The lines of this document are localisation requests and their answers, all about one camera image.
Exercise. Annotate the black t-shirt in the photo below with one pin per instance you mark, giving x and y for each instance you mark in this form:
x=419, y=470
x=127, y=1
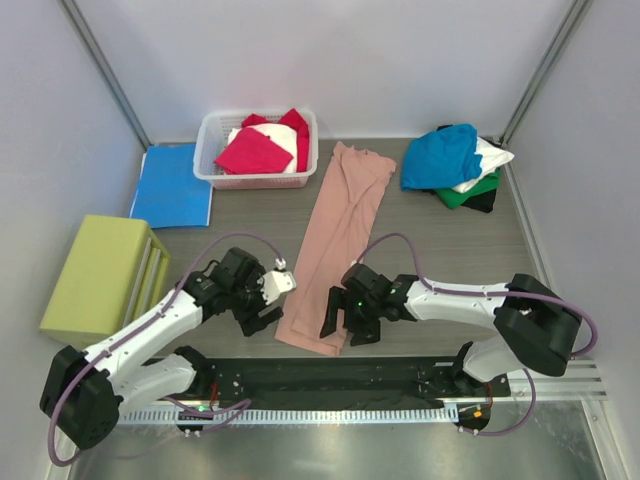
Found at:
x=483, y=202

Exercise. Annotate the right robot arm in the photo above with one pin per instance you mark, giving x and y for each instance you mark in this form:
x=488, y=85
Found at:
x=534, y=329

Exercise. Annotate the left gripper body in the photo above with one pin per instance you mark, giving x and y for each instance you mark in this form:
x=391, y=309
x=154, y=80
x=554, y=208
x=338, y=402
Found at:
x=247, y=297

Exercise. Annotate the red t-shirt in basket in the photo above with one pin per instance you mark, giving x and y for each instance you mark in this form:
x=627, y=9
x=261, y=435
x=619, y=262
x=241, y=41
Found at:
x=251, y=153

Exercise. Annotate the white slotted cable duct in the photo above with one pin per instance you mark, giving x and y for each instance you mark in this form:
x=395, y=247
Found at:
x=173, y=415

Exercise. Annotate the blue t-shirt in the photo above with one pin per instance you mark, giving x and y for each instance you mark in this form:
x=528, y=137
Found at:
x=442, y=158

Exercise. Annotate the yellow-green box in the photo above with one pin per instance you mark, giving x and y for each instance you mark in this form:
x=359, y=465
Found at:
x=114, y=273

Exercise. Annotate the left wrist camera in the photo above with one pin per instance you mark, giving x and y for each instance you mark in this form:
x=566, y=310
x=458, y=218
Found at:
x=277, y=283

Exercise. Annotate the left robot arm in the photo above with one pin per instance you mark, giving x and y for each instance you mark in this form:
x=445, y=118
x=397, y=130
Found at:
x=87, y=391

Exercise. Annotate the white t-shirt on pile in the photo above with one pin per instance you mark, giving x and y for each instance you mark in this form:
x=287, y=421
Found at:
x=492, y=158

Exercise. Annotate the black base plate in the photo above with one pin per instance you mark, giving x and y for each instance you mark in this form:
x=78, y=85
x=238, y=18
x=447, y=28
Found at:
x=327, y=384

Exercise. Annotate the blue folder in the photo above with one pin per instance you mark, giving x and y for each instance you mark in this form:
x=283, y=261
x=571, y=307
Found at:
x=168, y=194

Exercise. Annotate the green t-shirt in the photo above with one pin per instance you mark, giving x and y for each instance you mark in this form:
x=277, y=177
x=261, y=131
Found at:
x=454, y=200

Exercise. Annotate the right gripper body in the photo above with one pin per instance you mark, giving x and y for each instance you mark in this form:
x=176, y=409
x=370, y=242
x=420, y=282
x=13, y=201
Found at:
x=361, y=312

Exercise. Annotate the white t-shirt in basket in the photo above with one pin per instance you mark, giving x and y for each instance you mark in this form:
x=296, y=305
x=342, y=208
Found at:
x=283, y=136

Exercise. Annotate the white plastic basket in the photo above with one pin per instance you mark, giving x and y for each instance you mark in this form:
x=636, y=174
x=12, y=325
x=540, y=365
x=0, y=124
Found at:
x=212, y=140

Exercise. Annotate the pink t-shirt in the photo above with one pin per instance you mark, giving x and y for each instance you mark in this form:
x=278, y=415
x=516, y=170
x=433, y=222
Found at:
x=337, y=233

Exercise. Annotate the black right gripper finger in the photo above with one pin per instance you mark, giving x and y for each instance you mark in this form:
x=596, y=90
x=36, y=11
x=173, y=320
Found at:
x=337, y=299
x=365, y=333

